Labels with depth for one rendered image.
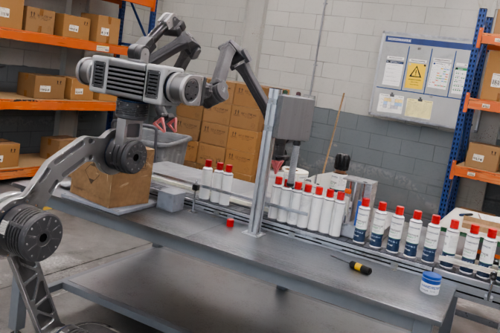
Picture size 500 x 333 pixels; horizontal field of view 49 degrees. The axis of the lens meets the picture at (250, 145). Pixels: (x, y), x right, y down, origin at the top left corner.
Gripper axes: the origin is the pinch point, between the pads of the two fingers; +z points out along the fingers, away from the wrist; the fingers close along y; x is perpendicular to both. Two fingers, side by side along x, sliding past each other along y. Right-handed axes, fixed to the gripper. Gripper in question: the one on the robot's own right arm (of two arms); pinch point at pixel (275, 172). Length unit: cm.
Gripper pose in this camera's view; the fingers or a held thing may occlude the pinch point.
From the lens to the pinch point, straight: 271.7
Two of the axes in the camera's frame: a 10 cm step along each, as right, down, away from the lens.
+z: -1.3, 9.8, 1.5
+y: -8.8, -1.8, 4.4
